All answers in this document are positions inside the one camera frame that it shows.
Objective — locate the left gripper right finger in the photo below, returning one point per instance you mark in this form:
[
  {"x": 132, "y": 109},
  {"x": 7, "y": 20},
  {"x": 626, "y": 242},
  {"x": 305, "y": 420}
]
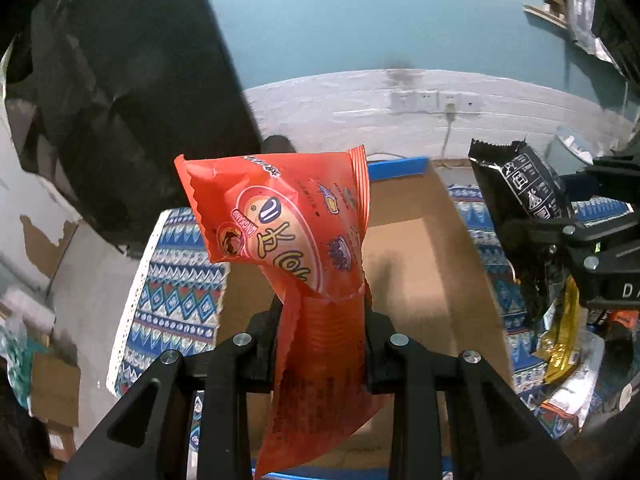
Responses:
[{"x": 401, "y": 367}]

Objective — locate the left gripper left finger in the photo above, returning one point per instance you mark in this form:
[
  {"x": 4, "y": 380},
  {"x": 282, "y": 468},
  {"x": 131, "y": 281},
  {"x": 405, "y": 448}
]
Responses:
[{"x": 239, "y": 366}]

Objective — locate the black snack pack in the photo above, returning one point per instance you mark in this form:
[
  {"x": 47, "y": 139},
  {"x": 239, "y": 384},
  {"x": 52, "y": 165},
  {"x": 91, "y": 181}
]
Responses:
[{"x": 519, "y": 187}]

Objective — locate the long gold snack pack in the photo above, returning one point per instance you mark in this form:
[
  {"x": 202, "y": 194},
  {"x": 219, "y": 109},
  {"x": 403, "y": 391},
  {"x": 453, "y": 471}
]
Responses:
[{"x": 558, "y": 346}]

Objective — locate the red snack bag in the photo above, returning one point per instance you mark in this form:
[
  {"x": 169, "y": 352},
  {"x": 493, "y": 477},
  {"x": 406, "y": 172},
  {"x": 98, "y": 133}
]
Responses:
[{"x": 301, "y": 218}]

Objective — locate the white silver snack pack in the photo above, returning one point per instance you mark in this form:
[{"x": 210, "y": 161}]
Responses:
[{"x": 573, "y": 397}]

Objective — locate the blue cardboard box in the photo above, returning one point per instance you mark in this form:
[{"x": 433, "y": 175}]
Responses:
[{"x": 424, "y": 273}]

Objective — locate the patterned blue tablecloth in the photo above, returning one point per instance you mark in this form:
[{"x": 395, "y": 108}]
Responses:
[{"x": 175, "y": 301}]

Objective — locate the light blue trash bin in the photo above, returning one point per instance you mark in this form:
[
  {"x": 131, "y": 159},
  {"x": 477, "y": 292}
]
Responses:
[{"x": 568, "y": 152}]

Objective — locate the floor cardboard box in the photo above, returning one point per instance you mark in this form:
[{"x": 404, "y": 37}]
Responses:
[{"x": 54, "y": 390}]

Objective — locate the black round speaker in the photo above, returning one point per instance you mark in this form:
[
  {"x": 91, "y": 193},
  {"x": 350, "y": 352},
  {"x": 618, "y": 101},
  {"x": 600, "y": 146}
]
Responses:
[{"x": 277, "y": 144}]

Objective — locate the wooden window sill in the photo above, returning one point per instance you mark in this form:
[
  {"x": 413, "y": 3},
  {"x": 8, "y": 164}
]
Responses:
[{"x": 543, "y": 14}]

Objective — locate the silver foil curtain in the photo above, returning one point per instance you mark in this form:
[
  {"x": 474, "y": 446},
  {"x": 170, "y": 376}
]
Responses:
[{"x": 595, "y": 29}]

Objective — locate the black hanging cloth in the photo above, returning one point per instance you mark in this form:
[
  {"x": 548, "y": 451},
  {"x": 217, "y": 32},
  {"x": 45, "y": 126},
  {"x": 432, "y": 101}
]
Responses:
[{"x": 103, "y": 95}]

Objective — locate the white wall socket strip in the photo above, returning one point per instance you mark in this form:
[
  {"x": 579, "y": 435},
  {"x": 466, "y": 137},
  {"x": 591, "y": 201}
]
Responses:
[{"x": 434, "y": 102}]

